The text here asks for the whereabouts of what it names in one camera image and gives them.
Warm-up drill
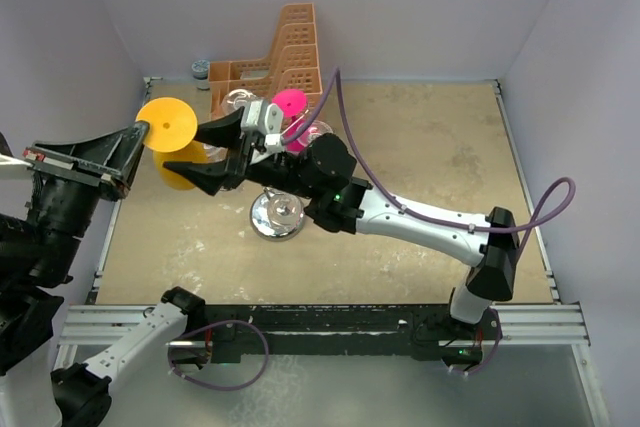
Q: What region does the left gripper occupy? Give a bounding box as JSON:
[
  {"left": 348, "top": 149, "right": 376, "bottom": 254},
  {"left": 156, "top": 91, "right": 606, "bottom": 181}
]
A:
[{"left": 22, "top": 118, "right": 151, "bottom": 280}]

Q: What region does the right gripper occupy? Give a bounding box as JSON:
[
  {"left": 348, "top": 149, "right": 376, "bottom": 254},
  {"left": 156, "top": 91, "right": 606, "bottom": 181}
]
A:
[{"left": 163, "top": 108, "right": 318, "bottom": 200}]

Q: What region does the yellow plastic goblet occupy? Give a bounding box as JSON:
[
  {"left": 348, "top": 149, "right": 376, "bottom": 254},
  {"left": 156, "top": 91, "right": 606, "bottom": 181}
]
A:
[{"left": 136, "top": 97, "right": 207, "bottom": 191}]

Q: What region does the clear front wine glass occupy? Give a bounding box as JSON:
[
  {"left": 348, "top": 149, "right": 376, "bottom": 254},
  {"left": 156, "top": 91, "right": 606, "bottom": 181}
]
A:
[{"left": 220, "top": 88, "right": 257, "bottom": 117}]

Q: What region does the clear wine glass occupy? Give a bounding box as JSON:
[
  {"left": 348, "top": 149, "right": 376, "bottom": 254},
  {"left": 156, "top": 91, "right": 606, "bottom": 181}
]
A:
[
  {"left": 220, "top": 88, "right": 257, "bottom": 117},
  {"left": 202, "top": 143, "right": 227, "bottom": 162},
  {"left": 264, "top": 188, "right": 304, "bottom": 237}
]

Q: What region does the clear back wine glass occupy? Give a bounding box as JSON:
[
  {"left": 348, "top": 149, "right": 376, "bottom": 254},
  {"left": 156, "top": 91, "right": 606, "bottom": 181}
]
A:
[{"left": 264, "top": 188, "right": 304, "bottom": 237}]

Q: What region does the pink plastic goblet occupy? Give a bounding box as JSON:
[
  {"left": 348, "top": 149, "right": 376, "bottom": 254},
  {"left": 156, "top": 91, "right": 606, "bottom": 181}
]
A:
[{"left": 272, "top": 89, "right": 321, "bottom": 154}]

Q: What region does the clear champagne flute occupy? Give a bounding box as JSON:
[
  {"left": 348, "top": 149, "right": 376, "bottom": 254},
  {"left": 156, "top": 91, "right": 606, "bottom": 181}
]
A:
[{"left": 299, "top": 120, "right": 333, "bottom": 145}]

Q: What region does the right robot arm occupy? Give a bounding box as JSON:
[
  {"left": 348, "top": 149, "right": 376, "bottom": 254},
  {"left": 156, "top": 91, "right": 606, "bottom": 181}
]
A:
[{"left": 162, "top": 114, "right": 519, "bottom": 338}]

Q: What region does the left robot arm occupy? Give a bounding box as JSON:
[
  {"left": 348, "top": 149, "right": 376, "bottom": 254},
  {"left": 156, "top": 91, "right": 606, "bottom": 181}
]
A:
[{"left": 1, "top": 121, "right": 206, "bottom": 426}]

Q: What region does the chrome wine glass rack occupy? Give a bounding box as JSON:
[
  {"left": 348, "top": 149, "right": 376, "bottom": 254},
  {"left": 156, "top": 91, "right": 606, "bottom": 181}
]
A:
[{"left": 214, "top": 181, "right": 306, "bottom": 242}]

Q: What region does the small grey cap bottle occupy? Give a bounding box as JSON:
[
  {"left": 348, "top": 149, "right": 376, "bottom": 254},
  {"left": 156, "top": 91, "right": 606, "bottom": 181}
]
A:
[{"left": 191, "top": 60, "right": 210, "bottom": 91}]

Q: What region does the orange plastic file organizer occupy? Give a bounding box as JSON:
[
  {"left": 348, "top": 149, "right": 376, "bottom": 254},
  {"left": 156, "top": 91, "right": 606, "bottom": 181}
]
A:
[{"left": 208, "top": 3, "right": 323, "bottom": 117}]

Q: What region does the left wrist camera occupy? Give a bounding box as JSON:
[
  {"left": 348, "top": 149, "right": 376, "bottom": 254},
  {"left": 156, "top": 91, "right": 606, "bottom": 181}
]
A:
[{"left": 0, "top": 154, "right": 31, "bottom": 180}]

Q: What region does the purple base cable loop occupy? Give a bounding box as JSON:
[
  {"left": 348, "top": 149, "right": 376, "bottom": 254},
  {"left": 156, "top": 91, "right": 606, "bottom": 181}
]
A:
[{"left": 167, "top": 319, "right": 271, "bottom": 391}]

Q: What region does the aluminium table rail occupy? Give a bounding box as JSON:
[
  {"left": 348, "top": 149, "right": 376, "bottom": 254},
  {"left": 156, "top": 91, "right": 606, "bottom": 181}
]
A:
[{"left": 58, "top": 304, "right": 591, "bottom": 346}]

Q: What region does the black base frame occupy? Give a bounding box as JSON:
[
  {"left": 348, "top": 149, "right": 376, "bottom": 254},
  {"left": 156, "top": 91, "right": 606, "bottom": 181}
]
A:
[{"left": 159, "top": 286, "right": 504, "bottom": 363}]

